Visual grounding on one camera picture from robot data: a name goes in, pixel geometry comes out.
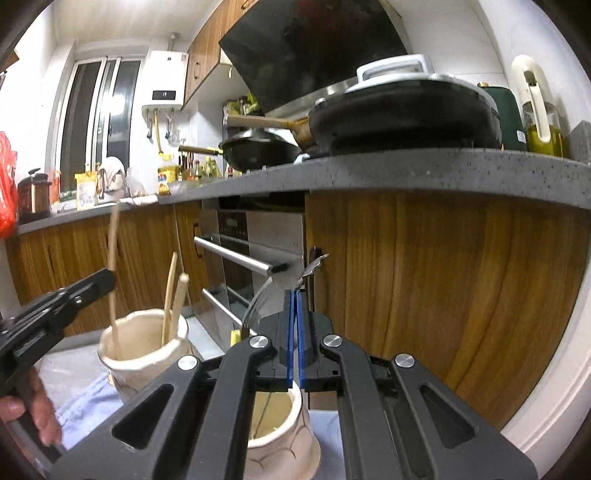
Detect glass sliding window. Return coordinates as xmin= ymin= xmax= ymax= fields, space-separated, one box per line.
xmin=58 ymin=55 xmax=144 ymax=178

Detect red plastic bag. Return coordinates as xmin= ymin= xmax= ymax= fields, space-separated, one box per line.
xmin=0 ymin=131 xmax=19 ymax=238

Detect grey speckled kitchen countertop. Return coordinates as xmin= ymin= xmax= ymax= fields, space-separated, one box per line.
xmin=18 ymin=148 xmax=591 ymax=236

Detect built-in steel oven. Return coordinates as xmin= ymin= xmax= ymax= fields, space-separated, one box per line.
xmin=194 ymin=194 xmax=308 ymax=337

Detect wooden wall cabinet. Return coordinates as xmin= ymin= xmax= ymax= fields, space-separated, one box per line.
xmin=182 ymin=0 xmax=259 ymax=109

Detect glass oil dispenser white handle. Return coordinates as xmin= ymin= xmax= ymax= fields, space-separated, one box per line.
xmin=512 ymin=55 xmax=566 ymax=158

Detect brown pan with wooden handle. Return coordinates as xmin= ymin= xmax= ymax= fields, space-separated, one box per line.
xmin=226 ymin=114 xmax=319 ymax=148

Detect seasoning jars behind stove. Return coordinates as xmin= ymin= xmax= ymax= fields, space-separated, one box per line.
xmin=224 ymin=95 xmax=264 ymax=116

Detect person's left hand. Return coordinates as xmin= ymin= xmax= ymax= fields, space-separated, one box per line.
xmin=0 ymin=369 xmax=63 ymax=446

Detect brown lidded jar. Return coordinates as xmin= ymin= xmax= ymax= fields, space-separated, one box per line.
xmin=17 ymin=168 xmax=52 ymax=217

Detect white water heater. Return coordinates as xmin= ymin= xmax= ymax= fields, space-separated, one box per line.
xmin=142 ymin=50 xmax=189 ymax=112

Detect white cloth on faucet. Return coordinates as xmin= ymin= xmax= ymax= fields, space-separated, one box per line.
xmin=98 ymin=157 xmax=126 ymax=195

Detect row of sauce bottles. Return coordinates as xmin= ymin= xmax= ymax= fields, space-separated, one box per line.
xmin=178 ymin=154 xmax=243 ymax=181

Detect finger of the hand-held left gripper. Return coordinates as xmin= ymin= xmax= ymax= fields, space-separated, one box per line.
xmin=60 ymin=268 xmax=117 ymax=315

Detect metal fork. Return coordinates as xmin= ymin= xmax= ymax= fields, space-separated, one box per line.
xmin=241 ymin=274 xmax=274 ymax=335
xmin=295 ymin=253 xmax=331 ymax=292

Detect cream ceramic double utensil holder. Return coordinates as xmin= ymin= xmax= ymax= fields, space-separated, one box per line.
xmin=98 ymin=310 xmax=321 ymax=480

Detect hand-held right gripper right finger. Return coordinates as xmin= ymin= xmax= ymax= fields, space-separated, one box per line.
xmin=295 ymin=291 xmax=539 ymax=480

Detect blue printed cloth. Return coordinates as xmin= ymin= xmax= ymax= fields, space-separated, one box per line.
xmin=55 ymin=369 xmax=352 ymax=480

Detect small black wok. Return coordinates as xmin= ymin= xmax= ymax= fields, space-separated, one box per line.
xmin=179 ymin=129 xmax=303 ymax=171

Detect large black frying pan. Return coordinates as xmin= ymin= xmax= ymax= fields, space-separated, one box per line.
xmin=308 ymin=78 xmax=503 ymax=157

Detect yellow food packet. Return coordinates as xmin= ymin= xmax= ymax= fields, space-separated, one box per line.
xmin=75 ymin=172 xmax=99 ymax=210

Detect black range hood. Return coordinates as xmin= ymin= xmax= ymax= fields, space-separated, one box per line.
xmin=218 ymin=0 xmax=411 ymax=112

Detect white lidded pot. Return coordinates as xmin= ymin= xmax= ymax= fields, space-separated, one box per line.
xmin=346 ymin=54 xmax=502 ymax=121

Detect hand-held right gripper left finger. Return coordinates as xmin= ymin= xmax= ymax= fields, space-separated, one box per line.
xmin=51 ymin=291 xmax=296 ymax=480

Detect yellow cooking oil bottle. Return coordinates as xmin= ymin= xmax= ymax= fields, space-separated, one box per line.
xmin=158 ymin=154 xmax=178 ymax=195

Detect dark green appliance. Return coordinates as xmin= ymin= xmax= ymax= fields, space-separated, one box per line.
xmin=480 ymin=83 xmax=527 ymax=151

